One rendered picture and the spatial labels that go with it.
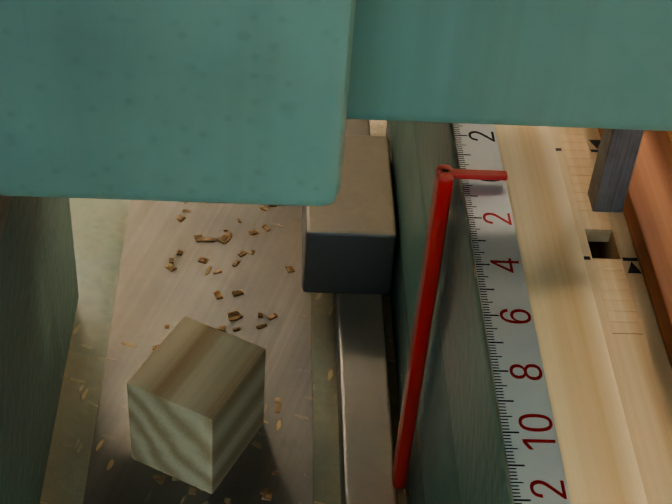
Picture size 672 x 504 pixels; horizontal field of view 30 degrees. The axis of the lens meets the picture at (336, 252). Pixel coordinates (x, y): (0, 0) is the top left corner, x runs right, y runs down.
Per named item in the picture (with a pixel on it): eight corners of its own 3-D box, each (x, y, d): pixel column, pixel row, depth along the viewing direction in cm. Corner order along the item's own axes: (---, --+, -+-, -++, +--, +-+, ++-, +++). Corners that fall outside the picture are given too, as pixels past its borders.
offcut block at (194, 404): (185, 390, 51) (184, 314, 48) (264, 423, 50) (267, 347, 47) (130, 459, 48) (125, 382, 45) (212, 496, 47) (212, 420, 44)
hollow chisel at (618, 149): (621, 213, 37) (660, 72, 34) (592, 212, 37) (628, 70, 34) (616, 194, 38) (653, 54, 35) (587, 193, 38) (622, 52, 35)
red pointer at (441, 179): (449, 491, 46) (509, 181, 37) (392, 490, 46) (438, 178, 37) (447, 474, 47) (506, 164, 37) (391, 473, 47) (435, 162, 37)
